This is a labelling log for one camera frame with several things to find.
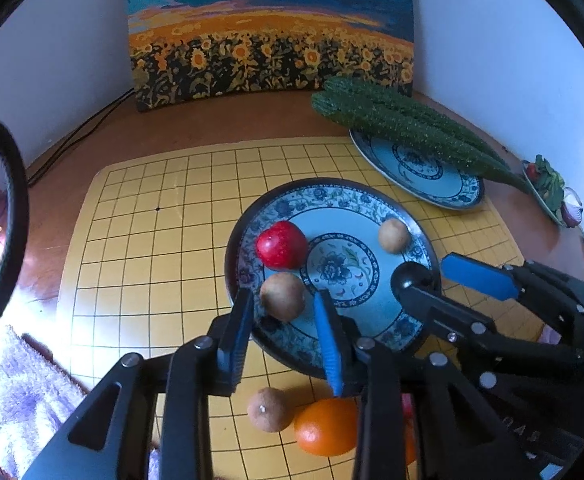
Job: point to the red apple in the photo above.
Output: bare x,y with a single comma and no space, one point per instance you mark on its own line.
281,245

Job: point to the green bitter gourd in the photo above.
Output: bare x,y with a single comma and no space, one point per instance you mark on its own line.
422,110
397,125

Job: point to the small red tomato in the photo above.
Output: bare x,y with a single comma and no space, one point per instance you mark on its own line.
531,171

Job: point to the sunflower field painting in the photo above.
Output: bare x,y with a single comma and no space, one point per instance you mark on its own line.
272,35

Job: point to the brown round fruit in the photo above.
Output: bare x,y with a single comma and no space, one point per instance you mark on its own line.
282,296
393,235
269,410

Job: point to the purple onion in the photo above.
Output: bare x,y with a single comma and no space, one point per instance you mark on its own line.
572,207

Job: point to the pink orange peach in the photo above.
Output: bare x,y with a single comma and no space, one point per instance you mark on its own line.
409,430

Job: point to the small plate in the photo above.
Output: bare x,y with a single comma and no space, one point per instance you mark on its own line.
539,195

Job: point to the blue floral patterned plate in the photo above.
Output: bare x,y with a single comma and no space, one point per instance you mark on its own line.
422,170
344,220

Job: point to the yellow grid board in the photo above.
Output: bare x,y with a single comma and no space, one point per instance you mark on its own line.
137,240

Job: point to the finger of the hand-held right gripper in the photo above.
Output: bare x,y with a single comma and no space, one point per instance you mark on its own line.
477,275
422,300

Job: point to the green leafy vegetable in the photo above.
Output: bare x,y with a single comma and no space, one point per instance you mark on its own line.
549,180

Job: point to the orange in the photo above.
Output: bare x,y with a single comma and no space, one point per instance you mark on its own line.
324,427

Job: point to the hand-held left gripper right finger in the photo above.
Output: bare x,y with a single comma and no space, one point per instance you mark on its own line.
329,340

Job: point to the purple fluffy rug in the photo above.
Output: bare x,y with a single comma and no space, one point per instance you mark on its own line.
27,400

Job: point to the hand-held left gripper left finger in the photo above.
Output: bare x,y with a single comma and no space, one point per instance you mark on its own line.
236,345

